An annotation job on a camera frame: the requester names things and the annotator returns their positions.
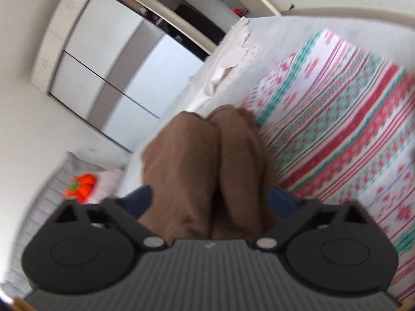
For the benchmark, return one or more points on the orange pumpkin plush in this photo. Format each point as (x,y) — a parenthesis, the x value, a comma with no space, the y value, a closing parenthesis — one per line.
(81,188)

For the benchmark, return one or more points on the patterned pink teal blanket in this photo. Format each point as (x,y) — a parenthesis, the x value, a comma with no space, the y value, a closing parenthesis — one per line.
(338,123)

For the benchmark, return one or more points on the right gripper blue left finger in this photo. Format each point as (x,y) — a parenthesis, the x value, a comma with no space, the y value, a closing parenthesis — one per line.
(137,202)

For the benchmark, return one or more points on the brown coat with fur collar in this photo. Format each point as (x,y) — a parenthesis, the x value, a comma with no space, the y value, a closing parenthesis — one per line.
(209,178)

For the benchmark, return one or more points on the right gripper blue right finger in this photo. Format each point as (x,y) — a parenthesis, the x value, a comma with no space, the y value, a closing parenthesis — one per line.
(282,203)

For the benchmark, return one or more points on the grey quilted pillow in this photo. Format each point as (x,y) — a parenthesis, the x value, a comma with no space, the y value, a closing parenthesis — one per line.
(45,202)

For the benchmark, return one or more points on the white grey sliding wardrobe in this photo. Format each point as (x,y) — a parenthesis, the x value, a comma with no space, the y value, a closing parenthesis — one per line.
(115,66)

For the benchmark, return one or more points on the beige folded sheet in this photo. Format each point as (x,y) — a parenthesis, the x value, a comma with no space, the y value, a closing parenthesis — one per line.
(231,57)

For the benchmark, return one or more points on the pink pillow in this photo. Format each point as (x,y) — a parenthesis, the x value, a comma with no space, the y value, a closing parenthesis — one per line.
(107,183)

